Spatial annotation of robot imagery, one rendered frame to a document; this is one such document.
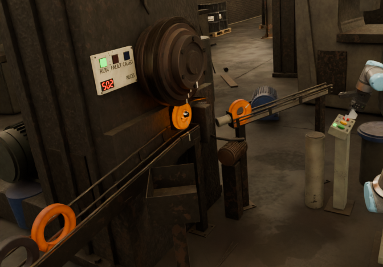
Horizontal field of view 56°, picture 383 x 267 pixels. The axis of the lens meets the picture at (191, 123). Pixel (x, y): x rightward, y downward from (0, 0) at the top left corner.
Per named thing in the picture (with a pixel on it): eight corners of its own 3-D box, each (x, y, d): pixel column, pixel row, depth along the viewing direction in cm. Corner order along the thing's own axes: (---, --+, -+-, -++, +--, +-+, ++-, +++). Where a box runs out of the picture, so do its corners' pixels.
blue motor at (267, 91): (251, 124, 407) (249, 94, 396) (253, 108, 459) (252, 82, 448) (278, 124, 400) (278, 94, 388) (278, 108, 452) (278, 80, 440)
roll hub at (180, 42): (196, 29, 196) (203, 79, 208) (166, 43, 175) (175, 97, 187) (204, 29, 193) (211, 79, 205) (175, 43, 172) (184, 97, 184)
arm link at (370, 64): (370, 63, 193) (365, 57, 202) (360, 84, 200) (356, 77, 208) (388, 67, 193) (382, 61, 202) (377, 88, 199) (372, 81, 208)
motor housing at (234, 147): (221, 219, 246) (215, 146, 228) (235, 202, 263) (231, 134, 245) (238, 223, 239) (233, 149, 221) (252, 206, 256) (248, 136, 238)
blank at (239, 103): (237, 126, 240) (239, 128, 237) (223, 110, 233) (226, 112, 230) (253, 109, 241) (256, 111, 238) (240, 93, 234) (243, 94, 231)
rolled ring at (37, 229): (77, 240, 150) (72, 238, 151) (74, 198, 146) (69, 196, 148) (38, 262, 134) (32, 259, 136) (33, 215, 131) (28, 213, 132)
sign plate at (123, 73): (97, 94, 167) (89, 56, 161) (134, 81, 187) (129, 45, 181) (101, 95, 166) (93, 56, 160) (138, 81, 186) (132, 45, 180)
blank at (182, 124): (168, 113, 197) (173, 113, 195) (182, 96, 206) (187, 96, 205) (176, 134, 206) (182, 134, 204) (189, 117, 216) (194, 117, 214)
